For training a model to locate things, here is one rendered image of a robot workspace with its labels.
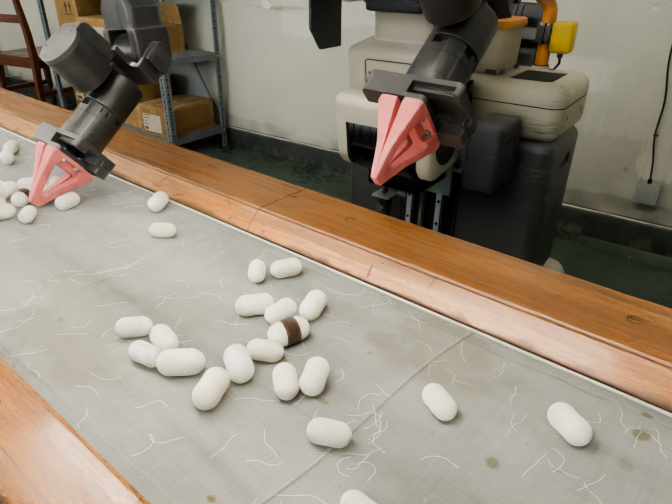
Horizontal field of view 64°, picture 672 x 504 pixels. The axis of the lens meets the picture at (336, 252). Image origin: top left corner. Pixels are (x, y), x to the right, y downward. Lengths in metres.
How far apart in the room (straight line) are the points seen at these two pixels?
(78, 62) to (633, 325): 0.67
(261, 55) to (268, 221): 2.61
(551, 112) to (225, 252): 0.84
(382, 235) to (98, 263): 0.32
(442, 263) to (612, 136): 1.94
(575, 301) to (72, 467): 0.42
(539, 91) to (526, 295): 0.80
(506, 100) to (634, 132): 1.20
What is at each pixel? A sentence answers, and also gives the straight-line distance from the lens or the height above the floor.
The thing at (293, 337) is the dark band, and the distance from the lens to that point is 0.47.
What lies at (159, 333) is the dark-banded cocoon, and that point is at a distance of 0.48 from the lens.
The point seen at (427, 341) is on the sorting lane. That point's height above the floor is 0.74.
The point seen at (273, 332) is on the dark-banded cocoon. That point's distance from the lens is 0.47.
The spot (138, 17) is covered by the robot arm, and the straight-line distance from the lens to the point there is 0.82.
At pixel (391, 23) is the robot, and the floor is 0.93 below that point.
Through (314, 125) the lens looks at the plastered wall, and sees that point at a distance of 3.07.
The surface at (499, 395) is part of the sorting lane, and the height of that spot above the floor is 0.74.
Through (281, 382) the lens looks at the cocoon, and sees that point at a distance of 0.42.
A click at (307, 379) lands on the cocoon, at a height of 0.76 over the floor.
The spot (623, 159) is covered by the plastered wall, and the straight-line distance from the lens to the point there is 2.47.
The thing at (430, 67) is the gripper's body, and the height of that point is 0.95.
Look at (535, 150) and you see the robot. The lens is 1.30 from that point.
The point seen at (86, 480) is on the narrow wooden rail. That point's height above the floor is 0.76.
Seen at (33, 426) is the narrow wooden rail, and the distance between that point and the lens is 0.42.
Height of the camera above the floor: 1.04
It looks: 28 degrees down
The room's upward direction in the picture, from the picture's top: 1 degrees clockwise
